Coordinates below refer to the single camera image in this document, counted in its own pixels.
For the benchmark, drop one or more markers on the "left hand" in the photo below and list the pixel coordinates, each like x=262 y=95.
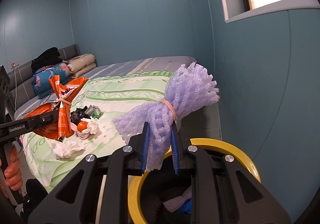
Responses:
x=13 y=174

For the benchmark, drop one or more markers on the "black clothing pile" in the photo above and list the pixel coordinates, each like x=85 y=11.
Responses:
x=50 y=57

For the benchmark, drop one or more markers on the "white tissue bundle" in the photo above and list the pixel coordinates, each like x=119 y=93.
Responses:
x=92 y=125

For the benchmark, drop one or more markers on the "wall power socket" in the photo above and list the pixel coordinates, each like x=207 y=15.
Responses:
x=14 y=64

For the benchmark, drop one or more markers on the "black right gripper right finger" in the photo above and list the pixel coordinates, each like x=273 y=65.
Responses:
x=224 y=190

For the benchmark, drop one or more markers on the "white mesh trash in bin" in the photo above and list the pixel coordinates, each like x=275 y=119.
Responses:
x=175 y=204

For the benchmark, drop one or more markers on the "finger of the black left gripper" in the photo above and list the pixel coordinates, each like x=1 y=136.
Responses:
x=39 y=121

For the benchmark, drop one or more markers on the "yellow rimmed trash bin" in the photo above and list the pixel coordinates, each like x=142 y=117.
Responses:
x=148 y=192

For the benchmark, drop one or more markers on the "purple foam net bundle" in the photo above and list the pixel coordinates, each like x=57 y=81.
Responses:
x=188 y=90

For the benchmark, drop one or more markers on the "pink tissue wad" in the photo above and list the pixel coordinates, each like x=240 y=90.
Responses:
x=82 y=135

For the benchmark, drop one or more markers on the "green snack box wrapper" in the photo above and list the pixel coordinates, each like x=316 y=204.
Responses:
x=94 y=112

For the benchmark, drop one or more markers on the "black crumpled plastic bag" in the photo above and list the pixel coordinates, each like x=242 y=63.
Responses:
x=78 y=114

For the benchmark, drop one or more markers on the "orange snack wrapper bundle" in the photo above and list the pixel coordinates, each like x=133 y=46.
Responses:
x=64 y=97

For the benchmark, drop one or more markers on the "orange peel right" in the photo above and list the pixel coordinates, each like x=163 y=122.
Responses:
x=82 y=126

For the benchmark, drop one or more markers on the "grey bed headboard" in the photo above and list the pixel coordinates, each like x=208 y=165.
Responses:
x=21 y=88

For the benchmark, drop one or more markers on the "bed with green quilt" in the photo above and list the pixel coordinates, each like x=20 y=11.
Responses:
x=115 y=96

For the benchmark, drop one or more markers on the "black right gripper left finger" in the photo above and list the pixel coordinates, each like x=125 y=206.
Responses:
x=96 y=189

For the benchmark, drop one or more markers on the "beige folded blanket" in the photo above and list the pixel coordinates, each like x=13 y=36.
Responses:
x=81 y=65

